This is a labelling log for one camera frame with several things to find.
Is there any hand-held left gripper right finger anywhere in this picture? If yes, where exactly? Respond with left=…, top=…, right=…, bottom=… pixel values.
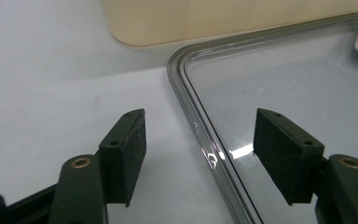
left=253, top=107, right=358, bottom=224

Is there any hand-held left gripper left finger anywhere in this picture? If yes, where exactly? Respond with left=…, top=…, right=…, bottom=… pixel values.
left=48, top=108, right=147, bottom=224

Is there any clear box lid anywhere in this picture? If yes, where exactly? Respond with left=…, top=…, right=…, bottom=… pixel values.
left=167, top=11, right=358, bottom=224

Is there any cream divided storage box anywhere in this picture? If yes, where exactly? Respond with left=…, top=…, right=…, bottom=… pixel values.
left=101, top=0, right=358, bottom=48

